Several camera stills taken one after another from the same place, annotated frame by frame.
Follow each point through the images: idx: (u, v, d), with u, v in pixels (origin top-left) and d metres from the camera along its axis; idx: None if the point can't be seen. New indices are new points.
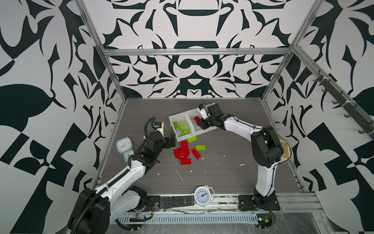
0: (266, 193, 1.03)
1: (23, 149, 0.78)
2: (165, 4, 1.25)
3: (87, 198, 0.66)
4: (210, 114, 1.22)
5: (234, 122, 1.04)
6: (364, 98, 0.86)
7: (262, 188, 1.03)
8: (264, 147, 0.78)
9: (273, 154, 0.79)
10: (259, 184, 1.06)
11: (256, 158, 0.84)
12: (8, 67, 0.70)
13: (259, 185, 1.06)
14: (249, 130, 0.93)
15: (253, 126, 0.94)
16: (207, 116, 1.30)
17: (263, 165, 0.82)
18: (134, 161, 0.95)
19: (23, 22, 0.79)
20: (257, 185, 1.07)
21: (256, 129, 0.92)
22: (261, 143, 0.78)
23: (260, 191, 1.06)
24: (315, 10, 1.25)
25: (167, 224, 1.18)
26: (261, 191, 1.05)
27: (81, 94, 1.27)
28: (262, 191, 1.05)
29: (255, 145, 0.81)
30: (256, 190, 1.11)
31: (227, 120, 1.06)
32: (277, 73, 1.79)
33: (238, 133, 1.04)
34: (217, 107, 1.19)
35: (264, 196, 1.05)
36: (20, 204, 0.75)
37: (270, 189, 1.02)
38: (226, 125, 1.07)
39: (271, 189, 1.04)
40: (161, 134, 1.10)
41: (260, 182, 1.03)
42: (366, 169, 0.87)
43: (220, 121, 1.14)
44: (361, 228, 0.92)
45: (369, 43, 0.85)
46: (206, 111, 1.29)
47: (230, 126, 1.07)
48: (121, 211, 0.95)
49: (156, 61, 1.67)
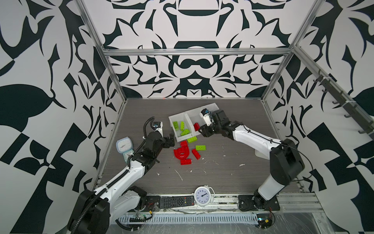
0: (269, 198, 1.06)
1: (23, 149, 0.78)
2: (165, 4, 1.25)
3: (86, 199, 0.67)
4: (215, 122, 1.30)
5: (247, 133, 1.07)
6: (364, 98, 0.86)
7: (267, 194, 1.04)
8: (287, 165, 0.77)
9: (294, 171, 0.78)
10: (263, 188, 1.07)
11: (275, 175, 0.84)
12: (8, 67, 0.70)
13: (263, 189, 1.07)
14: (266, 144, 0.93)
15: (270, 140, 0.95)
16: (211, 123, 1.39)
17: (283, 183, 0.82)
18: (134, 161, 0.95)
19: (23, 22, 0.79)
20: (261, 188, 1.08)
21: (273, 144, 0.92)
22: (282, 161, 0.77)
23: (263, 195, 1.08)
24: (315, 10, 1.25)
25: (167, 224, 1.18)
26: (264, 195, 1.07)
27: (81, 94, 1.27)
28: (265, 195, 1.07)
29: (275, 162, 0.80)
30: (258, 193, 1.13)
31: (237, 130, 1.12)
32: (277, 73, 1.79)
33: (250, 145, 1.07)
34: (223, 114, 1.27)
35: (267, 200, 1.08)
36: (21, 204, 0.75)
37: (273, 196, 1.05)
38: (235, 134, 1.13)
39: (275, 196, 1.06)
40: (159, 134, 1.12)
41: (267, 189, 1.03)
42: (366, 170, 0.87)
43: (227, 130, 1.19)
44: (362, 228, 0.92)
45: (369, 43, 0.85)
46: (210, 117, 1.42)
47: (239, 137, 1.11)
48: (121, 211, 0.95)
49: (156, 61, 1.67)
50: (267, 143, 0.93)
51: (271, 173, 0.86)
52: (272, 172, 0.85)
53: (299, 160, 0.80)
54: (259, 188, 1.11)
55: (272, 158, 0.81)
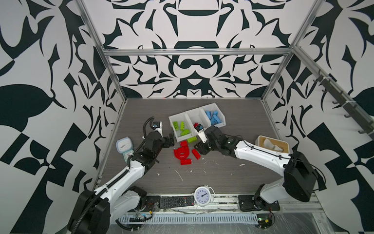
0: (271, 202, 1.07)
1: (23, 149, 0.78)
2: (165, 4, 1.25)
3: (86, 199, 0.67)
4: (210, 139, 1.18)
5: (250, 150, 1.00)
6: (364, 98, 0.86)
7: (271, 199, 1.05)
8: (303, 182, 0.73)
9: (311, 185, 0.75)
10: (266, 192, 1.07)
11: (291, 192, 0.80)
12: (8, 67, 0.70)
13: (265, 193, 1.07)
14: (276, 161, 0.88)
15: (279, 155, 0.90)
16: (205, 139, 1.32)
17: (302, 199, 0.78)
18: (133, 161, 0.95)
19: (23, 22, 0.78)
20: (264, 193, 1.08)
21: (284, 161, 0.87)
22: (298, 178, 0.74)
23: (265, 199, 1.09)
24: (315, 10, 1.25)
25: (167, 224, 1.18)
26: (266, 199, 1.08)
27: (81, 94, 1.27)
28: (267, 199, 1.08)
29: (291, 180, 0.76)
30: (260, 195, 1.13)
31: (239, 149, 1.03)
32: (277, 73, 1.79)
33: (255, 161, 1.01)
34: (218, 131, 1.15)
35: (269, 203, 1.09)
36: (21, 204, 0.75)
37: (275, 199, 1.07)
38: (238, 153, 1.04)
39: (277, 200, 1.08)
40: (159, 134, 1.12)
41: (271, 194, 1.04)
42: (366, 170, 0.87)
43: (227, 148, 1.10)
44: (362, 228, 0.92)
45: (369, 43, 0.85)
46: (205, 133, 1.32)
47: (242, 155, 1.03)
48: (121, 211, 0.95)
49: (156, 61, 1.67)
50: (277, 160, 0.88)
51: (287, 189, 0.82)
52: (288, 189, 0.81)
53: (312, 171, 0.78)
54: (261, 191, 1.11)
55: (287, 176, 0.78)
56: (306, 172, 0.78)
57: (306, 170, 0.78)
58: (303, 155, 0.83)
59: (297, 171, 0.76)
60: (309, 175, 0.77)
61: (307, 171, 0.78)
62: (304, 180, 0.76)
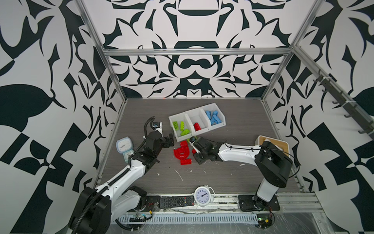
0: (269, 199, 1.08)
1: (23, 149, 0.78)
2: (165, 4, 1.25)
3: (88, 197, 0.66)
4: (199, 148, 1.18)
5: (230, 150, 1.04)
6: (364, 98, 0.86)
7: (269, 196, 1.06)
8: (275, 167, 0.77)
9: (286, 170, 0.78)
10: (261, 191, 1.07)
11: (271, 181, 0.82)
12: (8, 67, 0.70)
13: (263, 193, 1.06)
14: (249, 154, 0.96)
15: (251, 148, 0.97)
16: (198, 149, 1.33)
17: (282, 185, 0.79)
18: (134, 161, 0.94)
19: (23, 22, 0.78)
20: (261, 191, 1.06)
21: (255, 151, 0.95)
22: (270, 165, 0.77)
23: (263, 198, 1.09)
24: (315, 10, 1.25)
25: (166, 224, 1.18)
26: (263, 197, 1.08)
27: (81, 94, 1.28)
28: (265, 197, 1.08)
29: (264, 169, 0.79)
30: (258, 195, 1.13)
31: (222, 152, 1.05)
32: (277, 73, 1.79)
33: (236, 159, 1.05)
34: (203, 139, 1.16)
35: (267, 201, 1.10)
36: (21, 204, 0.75)
37: (269, 197, 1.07)
38: (222, 155, 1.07)
39: (270, 198, 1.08)
40: (160, 134, 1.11)
41: (266, 192, 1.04)
42: (366, 169, 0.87)
43: (214, 154, 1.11)
44: (361, 228, 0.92)
45: (369, 43, 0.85)
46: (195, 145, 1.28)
47: (226, 157, 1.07)
48: (121, 211, 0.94)
49: (156, 61, 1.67)
50: (250, 152, 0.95)
51: (267, 180, 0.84)
52: (267, 179, 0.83)
53: (284, 157, 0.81)
54: (258, 191, 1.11)
55: (260, 166, 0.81)
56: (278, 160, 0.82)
57: (278, 157, 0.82)
58: (271, 144, 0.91)
59: (268, 159, 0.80)
60: (282, 162, 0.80)
61: (279, 158, 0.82)
62: (277, 167, 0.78)
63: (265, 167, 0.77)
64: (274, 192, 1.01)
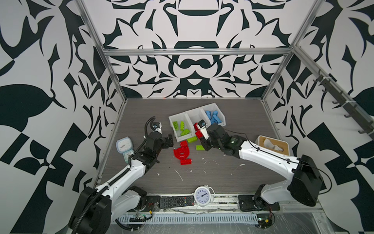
0: (272, 203, 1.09)
1: (23, 149, 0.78)
2: (165, 4, 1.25)
3: (88, 197, 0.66)
4: (214, 138, 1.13)
5: (256, 152, 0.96)
6: (364, 98, 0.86)
7: (272, 200, 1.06)
8: (312, 188, 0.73)
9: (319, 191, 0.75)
10: (267, 193, 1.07)
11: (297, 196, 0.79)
12: (8, 67, 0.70)
13: (268, 195, 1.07)
14: (284, 165, 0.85)
15: (287, 160, 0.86)
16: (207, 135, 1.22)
17: (308, 204, 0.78)
18: (134, 161, 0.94)
19: (23, 22, 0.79)
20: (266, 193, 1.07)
21: (291, 165, 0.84)
22: (308, 186, 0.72)
23: (265, 199, 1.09)
24: (315, 10, 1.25)
25: (166, 224, 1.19)
26: (266, 199, 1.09)
27: (82, 94, 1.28)
28: (267, 199, 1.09)
29: (301, 187, 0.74)
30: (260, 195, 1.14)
31: (243, 150, 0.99)
32: (277, 73, 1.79)
33: (260, 163, 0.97)
34: (221, 129, 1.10)
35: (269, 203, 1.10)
36: (21, 204, 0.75)
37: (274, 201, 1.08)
38: (243, 154, 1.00)
39: (273, 202, 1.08)
40: (160, 134, 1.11)
41: (271, 196, 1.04)
42: (366, 170, 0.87)
43: (231, 148, 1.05)
44: (361, 228, 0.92)
45: (369, 43, 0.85)
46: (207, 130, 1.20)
47: (247, 156, 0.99)
48: (121, 211, 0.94)
49: (156, 61, 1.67)
50: (285, 164, 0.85)
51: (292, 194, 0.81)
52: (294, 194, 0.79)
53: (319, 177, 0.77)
54: (262, 192, 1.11)
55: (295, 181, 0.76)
56: (313, 177, 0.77)
57: (313, 175, 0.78)
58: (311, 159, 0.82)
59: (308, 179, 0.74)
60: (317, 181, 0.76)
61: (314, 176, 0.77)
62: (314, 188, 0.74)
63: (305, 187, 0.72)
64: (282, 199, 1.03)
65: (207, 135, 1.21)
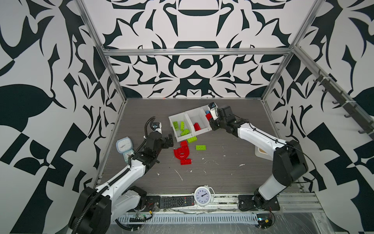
0: (269, 198, 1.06)
1: (23, 150, 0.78)
2: (165, 4, 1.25)
3: (88, 197, 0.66)
4: (221, 117, 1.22)
5: (252, 131, 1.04)
6: (364, 98, 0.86)
7: (268, 195, 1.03)
8: (290, 167, 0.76)
9: (298, 173, 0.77)
10: (264, 187, 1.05)
11: (277, 174, 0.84)
12: (8, 67, 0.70)
13: (264, 190, 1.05)
14: (271, 143, 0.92)
15: (275, 140, 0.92)
16: (216, 116, 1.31)
17: (284, 183, 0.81)
18: (134, 161, 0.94)
19: (23, 22, 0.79)
20: (263, 188, 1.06)
21: (278, 144, 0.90)
22: (286, 162, 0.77)
23: (263, 194, 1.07)
24: (315, 10, 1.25)
25: (167, 224, 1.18)
26: (264, 194, 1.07)
27: (82, 94, 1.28)
28: (265, 195, 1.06)
29: (279, 162, 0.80)
30: (259, 192, 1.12)
31: (242, 128, 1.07)
32: (277, 73, 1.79)
33: (254, 143, 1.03)
34: (229, 110, 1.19)
35: (267, 200, 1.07)
36: (21, 204, 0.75)
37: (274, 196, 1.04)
38: (241, 132, 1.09)
39: (270, 197, 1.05)
40: (160, 134, 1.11)
41: (268, 189, 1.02)
42: (366, 170, 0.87)
43: (232, 127, 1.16)
44: (362, 228, 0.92)
45: (369, 43, 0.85)
46: (216, 112, 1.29)
47: (244, 134, 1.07)
48: (121, 211, 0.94)
49: (156, 61, 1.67)
50: (272, 142, 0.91)
51: (274, 172, 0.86)
52: (275, 171, 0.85)
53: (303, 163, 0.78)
54: (261, 187, 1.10)
55: (274, 155, 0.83)
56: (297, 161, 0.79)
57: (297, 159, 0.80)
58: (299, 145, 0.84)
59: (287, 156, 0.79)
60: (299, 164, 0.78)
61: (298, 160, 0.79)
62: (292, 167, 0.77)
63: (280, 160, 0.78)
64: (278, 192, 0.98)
65: (215, 116, 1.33)
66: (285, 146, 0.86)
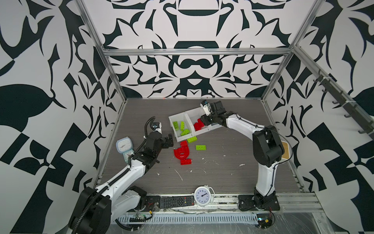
0: (266, 193, 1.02)
1: (23, 150, 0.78)
2: (165, 4, 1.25)
3: (88, 197, 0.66)
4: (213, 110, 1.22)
5: (237, 120, 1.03)
6: (364, 98, 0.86)
7: (264, 189, 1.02)
8: (267, 147, 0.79)
9: (274, 153, 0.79)
10: (260, 183, 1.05)
11: (256, 155, 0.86)
12: (8, 67, 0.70)
13: (259, 185, 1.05)
14: (252, 128, 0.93)
15: (255, 125, 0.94)
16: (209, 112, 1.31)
17: (262, 163, 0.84)
18: (134, 161, 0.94)
19: (23, 22, 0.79)
20: (259, 184, 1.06)
21: (258, 128, 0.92)
22: (263, 142, 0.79)
23: (260, 190, 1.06)
24: (315, 10, 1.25)
25: (166, 224, 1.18)
26: (261, 191, 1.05)
27: (82, 94, 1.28)
28: (262, 191, 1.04)
29: (256, 143, 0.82)
30: (256, 189, 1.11)
31: (229, 118, 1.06)
32: (277, 73, 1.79)
33: (239, 130, 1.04)
34: (220, 104, 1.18)
35: (264, 195, 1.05)
36: (21, 205, 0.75)
37: (270, 189, 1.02)
38: (228, 122, 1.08)
39: (268, 192, 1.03)
40: (160, 134, 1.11)
41: (262, 183, 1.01)
42: (366, 170, 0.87)
43: (221, 118, 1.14)
44: (362, 228, 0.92)
45: (369, 43, 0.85)
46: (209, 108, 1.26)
47: (232, 124, 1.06)
48: (121, 211, 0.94)
49: (156, 61, 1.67)
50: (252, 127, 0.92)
51: (253, 155, 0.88)
52: (254, 153, 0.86)
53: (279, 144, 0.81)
54: (257, 184, 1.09)
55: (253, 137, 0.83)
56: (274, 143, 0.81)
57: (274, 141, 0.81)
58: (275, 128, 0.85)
59: (264, 137, 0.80)
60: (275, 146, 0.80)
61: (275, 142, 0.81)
62: (269, 148, 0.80)
63: (257, 141, 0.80)
64: (270, 183, 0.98)
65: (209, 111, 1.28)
66: (264, 130, 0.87)
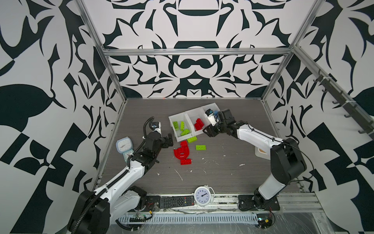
0: (269, 197, 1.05)
1: (23, 150, 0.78)
2: (165, 4, 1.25)
3: (86, 199, 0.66)
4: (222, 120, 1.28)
5: (250, 132, 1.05)
6: (364, 98, 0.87)
7: (268, 194, 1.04)
8: (287, 165, 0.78)
9: (294, 171, 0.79)
10: (264, 187, 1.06)
11: (275, 172, 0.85)
12: (8, 67, 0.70)
13: (263, 188, 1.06)
14: (268, 142, 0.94)
15: (272, 138, 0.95)
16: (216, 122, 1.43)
17: (282, 181, 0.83)
18: (133, 162, 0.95)
19: (23, 22, 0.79)
20: (262, 187, 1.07)
21: (275, 142, 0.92)
22: (283, 159, 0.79)
23: (263, 193, 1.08)
24: (315, 10, 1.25)
25: (166, 224, 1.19)
26: (264, 194, 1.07)
27: (82, 94, 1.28)
28: (265, 195, 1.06)
29: (275, 160, 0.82)
30: (259, 191, 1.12)
31: (241, 129, 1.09)
32: (277, 73, 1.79)
33: (252, 142, 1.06)
34: (229, 113, 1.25)
35: (266, 199, 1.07)
36: (21, 205, 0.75)
37: (273, 194, 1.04)
38: (240, 133, 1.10)
39: (270, 196, 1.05)
40: (159, 134, 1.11)
41: (267, 188, 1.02)
42: (366, 169, 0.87)
43: (232, 128, 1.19)
44: (362, 228, 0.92)
45: (369, 43, 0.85)
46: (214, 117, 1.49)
47: (243, 135, 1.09)
48: (121, 211, 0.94)
49: (156, 61, 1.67)
50: (269, 141, 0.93)
51: (272, 171, 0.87)
52: (273, 170, 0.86)
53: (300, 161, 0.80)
54: (260, 186, 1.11)
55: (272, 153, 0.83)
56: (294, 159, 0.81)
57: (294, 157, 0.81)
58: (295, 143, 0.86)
59: (284, 154, 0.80)
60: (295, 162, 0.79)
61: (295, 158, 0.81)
62: (289, 165, 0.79)
63: (277, 158, 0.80)
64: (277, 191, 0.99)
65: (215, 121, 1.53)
66: (282, 145, 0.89)
